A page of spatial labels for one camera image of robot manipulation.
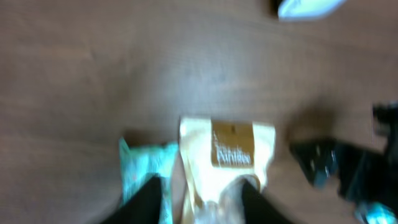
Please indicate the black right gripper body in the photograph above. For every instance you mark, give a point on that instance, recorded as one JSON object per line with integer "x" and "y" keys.
{"x": 365, "y": 175}

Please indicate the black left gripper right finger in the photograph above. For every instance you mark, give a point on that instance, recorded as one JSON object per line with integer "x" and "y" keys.
{"x": 258, "y": 210}

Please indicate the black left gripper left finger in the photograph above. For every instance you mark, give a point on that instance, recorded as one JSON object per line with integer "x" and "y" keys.
{"x": 142, "y": 208}

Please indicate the green wet wipes pack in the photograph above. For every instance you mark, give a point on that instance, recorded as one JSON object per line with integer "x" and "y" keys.
{"x": 140, "y": 163}

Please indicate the brown Pantree snack pouch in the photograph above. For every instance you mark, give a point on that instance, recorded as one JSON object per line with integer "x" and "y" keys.
{"x": 218, "y": 158}

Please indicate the small green sachet pack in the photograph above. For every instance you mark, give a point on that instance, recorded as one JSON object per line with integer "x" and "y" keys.
{"x": 374, "y": 213}

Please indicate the white barcode scanner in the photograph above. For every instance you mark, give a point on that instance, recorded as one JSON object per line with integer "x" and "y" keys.
{"x": 305, "y": 10}

